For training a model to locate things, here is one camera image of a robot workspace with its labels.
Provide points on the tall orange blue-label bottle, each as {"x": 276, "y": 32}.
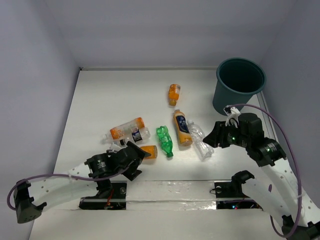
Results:
{"x": 183, "y": 133}

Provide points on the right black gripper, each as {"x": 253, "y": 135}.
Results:
{"x": 217, "y": 135}

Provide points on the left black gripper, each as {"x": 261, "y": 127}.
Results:
{"x": 130, "y": 160}

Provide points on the orange drink bottle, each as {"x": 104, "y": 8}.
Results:
{"x": 151, "y": 150}

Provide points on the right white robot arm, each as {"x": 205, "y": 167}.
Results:
{"x": 293, "y": 209}

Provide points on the green crushed plastic bottle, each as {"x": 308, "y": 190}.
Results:
{"x": 165, "y": 141}

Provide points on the clear orange-label bottle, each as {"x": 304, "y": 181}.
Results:
{"x": 120, "y": 131}

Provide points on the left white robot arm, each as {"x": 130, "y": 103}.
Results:
{"x": 91, "y": 179}

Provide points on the dark teal plastic bin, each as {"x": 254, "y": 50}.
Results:
{"x": 238, "y": 79}

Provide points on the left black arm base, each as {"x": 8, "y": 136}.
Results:
{"x": 112, "y": 199}

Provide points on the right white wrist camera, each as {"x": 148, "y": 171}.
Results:
{"x": 232, "y": 116}

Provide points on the small clear dark-label bottle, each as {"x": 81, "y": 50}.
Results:
{"x": 137, "y": 135}

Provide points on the crushed clear plastic bottle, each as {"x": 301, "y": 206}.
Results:
{"x": 197, "y": 134}

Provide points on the small orange juice bottle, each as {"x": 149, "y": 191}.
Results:
{"x": 173, "y": 94}

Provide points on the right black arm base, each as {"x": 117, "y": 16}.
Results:
{"x": 230, "y": 195}

